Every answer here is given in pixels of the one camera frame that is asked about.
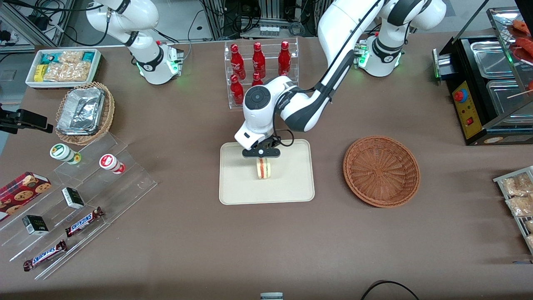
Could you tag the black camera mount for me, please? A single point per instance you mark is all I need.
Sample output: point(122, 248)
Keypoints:
point(25, 120)

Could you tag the red cookie box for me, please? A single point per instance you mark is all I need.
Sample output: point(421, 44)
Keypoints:
point(21, 193)

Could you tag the triangular sandwich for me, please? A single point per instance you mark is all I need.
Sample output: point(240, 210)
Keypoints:
point(263, 171)

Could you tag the tray of packaged snacks right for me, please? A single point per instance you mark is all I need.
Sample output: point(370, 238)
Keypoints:
point(499, 180)

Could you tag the aluminium foil container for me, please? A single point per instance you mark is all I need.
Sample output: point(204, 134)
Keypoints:
point(81, 110)

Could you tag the clear acrylic bottle rack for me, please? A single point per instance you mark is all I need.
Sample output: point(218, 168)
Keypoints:
point(233, 106)

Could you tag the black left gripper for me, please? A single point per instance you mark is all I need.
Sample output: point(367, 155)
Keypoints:
point(270, 143)

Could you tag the small rice cracker bag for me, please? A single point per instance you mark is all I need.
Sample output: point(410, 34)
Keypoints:
point(70, 56)

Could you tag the light wicker basket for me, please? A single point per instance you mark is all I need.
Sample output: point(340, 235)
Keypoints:
point(109, 112)

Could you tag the black food warmer cabinet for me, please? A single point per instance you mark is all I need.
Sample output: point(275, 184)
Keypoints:
point(468, 108)

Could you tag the small dark green box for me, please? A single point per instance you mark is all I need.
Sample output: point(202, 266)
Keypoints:
point(35, 225)
point(73, 198)

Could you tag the red sausage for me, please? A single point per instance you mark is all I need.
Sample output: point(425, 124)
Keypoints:
point(525, 48)
point(524, 27)

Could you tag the red lid white cup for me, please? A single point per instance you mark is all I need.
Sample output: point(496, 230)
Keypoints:
point(110, 162)

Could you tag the teal snack packet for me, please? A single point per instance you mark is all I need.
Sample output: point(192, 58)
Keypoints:
point(88, 56)
point(49, 58)

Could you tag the green lid white cup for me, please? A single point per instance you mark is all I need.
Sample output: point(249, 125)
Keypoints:
point(62, 152)

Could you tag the snickers bar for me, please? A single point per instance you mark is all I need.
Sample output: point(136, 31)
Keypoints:
point(45, 255)
point(83, 222)

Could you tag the large rice cracker bag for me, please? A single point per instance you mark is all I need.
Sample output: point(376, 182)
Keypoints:
point(66, 71)

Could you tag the cream plastic tray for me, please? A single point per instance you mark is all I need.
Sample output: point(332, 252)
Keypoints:
point(291, 183)

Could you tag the aluminium frame rack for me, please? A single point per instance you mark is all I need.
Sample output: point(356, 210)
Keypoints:
point(270, 8)

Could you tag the white snack bin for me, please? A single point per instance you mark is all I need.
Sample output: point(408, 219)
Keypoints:
point(31, 82)

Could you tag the yellow snack packet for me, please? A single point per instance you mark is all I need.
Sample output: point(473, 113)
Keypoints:
point(40, 73)

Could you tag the clear acrylic stepped stand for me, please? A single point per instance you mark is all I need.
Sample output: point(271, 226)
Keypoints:
point(120, 191)

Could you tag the brown wicker basket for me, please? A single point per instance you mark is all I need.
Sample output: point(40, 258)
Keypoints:
point(381, 171)

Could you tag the grey metal block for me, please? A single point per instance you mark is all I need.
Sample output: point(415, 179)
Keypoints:
point(271, 296)

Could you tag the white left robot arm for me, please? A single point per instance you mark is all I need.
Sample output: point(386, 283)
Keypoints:
point(341, 33)

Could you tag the steel warmer pan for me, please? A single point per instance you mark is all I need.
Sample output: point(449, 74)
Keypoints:
point(504, 100)
point(491, 58)

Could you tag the clear bag of crackers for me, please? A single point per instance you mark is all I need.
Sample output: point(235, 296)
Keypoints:
point(520, 206)
point(516, 185)
point(530, 241)
point(529, 226)

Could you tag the red cola bottle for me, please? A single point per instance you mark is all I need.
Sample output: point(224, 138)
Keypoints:
point(257, 79)
point(258, 60)
point(237, 62)
point(284, 58)
point(237, 92)

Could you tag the white power strip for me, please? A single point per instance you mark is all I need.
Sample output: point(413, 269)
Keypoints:
point(269, 31)

